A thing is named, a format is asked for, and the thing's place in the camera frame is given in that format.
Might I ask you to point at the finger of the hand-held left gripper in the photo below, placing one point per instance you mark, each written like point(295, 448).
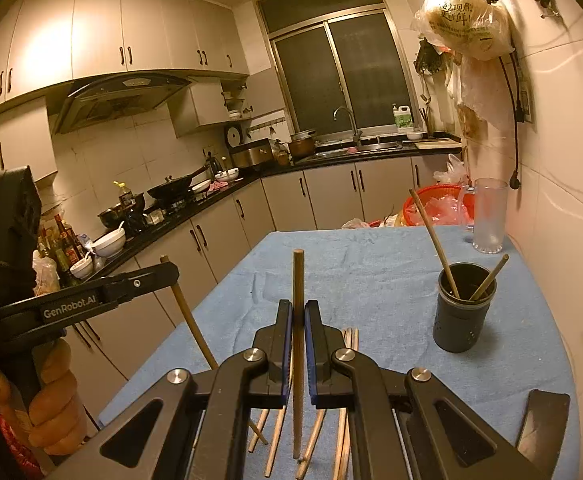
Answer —
point(71, 310)

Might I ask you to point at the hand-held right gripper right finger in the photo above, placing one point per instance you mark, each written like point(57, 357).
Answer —
point(313, 355)

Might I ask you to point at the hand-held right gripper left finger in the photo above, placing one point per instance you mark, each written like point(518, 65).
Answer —
point(285, 355)

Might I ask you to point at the pile of chopsticks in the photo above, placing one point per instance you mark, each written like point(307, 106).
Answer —
point(342, 435)

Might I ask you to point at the dark grey cup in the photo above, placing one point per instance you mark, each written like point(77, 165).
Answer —
point(459, 325)

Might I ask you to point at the person's left hand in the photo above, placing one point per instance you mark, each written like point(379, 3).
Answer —
point(58, 405)

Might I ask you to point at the small white bowl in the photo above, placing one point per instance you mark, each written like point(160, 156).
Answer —
point(81, 267)

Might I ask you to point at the group of sauce bottles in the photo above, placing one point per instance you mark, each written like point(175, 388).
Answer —
point(63, 250)

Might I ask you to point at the large white bowl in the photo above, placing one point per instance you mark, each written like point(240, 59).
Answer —
point(108, 244)

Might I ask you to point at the blue table cloth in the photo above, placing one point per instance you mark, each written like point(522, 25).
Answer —
point(371, 280)

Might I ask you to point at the dark metal pot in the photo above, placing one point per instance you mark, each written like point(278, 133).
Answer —
point(116, 216)

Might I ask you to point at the yellow oil bottle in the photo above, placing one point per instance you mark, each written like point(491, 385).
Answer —
point(125, 195)

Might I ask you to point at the black wok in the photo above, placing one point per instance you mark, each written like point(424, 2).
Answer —
point(171, 189)

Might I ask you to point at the cream base cabinets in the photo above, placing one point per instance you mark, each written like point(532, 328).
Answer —
point(321, 195)

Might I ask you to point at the red mesh basket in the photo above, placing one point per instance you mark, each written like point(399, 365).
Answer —
point(414, 212)

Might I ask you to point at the black countertop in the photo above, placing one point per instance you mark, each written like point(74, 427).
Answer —
point(251, 177)

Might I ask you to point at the pink cloth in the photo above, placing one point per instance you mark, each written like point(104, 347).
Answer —
point(216, 186)

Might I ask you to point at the white bowl with spoon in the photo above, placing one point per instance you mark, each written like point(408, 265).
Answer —
point(226, 176)

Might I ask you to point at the crumpled plastic bag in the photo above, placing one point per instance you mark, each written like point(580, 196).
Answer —
point(446, 210)

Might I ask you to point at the range hood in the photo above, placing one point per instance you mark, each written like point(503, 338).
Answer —
point(121, 95)

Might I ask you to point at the metal bread box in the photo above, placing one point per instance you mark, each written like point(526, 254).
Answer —
point(251, 154)

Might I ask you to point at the brown cooking pot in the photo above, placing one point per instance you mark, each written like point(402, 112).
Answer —
point(301, 146)

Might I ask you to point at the clear plastic pitcher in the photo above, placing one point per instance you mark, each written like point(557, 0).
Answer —
point(489, 220)

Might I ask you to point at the white plastic bag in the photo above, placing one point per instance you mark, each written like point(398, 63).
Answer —
point(451, 170)

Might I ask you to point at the metal faucet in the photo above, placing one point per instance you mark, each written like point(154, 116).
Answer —
point(354, 127)

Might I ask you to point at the dark flat object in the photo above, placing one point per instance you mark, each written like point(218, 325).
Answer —
point(541, 425)

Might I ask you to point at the cutting board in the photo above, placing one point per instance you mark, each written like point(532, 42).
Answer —
point(439, 143)

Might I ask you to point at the green label detergent bottle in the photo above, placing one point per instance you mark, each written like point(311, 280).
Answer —
point(403, 119)

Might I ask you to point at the chopstick holder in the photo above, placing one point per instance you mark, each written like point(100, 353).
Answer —
point(425, 120)

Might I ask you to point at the sliding window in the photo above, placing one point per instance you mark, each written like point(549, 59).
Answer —
point(341, 55)

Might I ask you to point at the translucent hanging plastic bag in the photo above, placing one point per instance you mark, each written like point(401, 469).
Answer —
point(474, 90)

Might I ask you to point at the dark hanging bundle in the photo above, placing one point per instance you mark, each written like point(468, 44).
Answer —
point(429, 60)

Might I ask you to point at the white power strip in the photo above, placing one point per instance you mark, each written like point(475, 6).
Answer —
point(525, 95)

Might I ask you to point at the plastic bag of flatbread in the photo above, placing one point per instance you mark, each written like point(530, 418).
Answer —
point(464, 20)

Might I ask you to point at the cream wall cabinets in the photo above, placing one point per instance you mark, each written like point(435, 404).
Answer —
point(96, 30)

